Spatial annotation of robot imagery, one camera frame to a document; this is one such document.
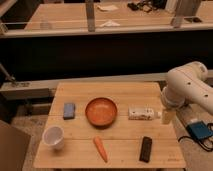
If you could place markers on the orange ceramic bowl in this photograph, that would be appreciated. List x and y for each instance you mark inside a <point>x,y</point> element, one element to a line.
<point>101,112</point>

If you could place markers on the white paper cup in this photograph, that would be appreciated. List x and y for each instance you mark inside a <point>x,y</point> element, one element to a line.
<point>53,137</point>

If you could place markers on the orange carrot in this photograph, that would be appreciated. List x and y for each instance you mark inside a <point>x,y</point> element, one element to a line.
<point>100,147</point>

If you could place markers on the brown cardboard box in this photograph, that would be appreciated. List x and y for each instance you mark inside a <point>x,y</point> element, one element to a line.
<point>13,147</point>

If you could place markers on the white crumpled paper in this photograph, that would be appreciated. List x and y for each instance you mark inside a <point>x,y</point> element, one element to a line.
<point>110,23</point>

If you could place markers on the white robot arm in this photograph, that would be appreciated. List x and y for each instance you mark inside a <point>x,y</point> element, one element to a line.
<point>186,82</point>

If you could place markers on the grey metal post right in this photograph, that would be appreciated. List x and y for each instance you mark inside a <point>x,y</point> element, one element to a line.
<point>186,10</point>

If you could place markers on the blue sponge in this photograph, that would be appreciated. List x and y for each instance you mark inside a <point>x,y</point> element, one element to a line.
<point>69,111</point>

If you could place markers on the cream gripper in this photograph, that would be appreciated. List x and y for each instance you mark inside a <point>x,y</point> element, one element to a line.
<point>167,115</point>

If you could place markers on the blue box on floor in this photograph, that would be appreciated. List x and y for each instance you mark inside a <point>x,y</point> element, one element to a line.
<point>199,131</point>

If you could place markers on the white paper sheet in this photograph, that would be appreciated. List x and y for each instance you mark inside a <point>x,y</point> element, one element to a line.
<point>107,8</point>

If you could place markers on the grey metal post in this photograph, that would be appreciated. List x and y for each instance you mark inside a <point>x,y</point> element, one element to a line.
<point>186,10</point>
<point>90,15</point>

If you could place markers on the black remote control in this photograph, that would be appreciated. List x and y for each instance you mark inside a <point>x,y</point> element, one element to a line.
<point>146,148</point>

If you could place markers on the small wooden table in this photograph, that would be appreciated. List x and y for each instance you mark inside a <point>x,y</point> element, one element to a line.
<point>122,140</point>

